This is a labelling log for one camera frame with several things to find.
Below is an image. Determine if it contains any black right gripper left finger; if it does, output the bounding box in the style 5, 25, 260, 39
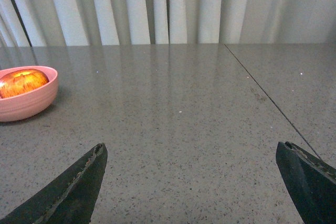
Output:
1, 143, 108, 223

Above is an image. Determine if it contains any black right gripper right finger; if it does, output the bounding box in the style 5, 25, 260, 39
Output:
276, 142, 335, 223

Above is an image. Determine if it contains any red yellow apple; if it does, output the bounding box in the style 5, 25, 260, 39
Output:
1, 68, 49, 99

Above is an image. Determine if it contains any pink plastic bowl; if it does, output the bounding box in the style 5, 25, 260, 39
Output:
1, 66, 58, 122

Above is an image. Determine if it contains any white pleated curtain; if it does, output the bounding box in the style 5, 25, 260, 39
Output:
1, 0, 335, 47

